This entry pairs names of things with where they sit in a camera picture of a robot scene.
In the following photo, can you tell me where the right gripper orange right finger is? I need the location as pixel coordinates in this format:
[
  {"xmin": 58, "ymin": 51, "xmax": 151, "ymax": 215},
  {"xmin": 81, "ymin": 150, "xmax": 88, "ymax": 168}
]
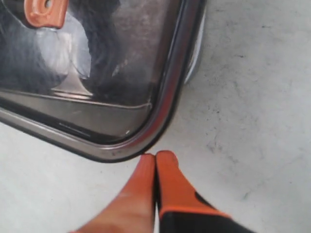
[{"xmin": 155, "ymin": 150, "xmax": 251, "ymax": 233}]

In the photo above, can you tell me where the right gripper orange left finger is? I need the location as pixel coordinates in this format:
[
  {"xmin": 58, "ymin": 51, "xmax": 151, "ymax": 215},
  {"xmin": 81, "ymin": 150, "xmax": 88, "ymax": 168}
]
[{"xmin": 75, "ymin": 154, "xmax": 156, "ymax": 233}]

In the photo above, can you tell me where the transparent lid with orange valve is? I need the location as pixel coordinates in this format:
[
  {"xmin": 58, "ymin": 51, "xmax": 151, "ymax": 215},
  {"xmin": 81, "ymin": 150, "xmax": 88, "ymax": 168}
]
[{"xmin": 0, "ymin": 0, "xmax": 207, "ymax": 163}]

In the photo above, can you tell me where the stainless steel lunch box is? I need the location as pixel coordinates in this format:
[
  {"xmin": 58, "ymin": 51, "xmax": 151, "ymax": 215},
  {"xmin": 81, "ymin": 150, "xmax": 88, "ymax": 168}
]
[{"xmin": 184, "ymin": 6, "xmax": 207, "ymax": 84}]

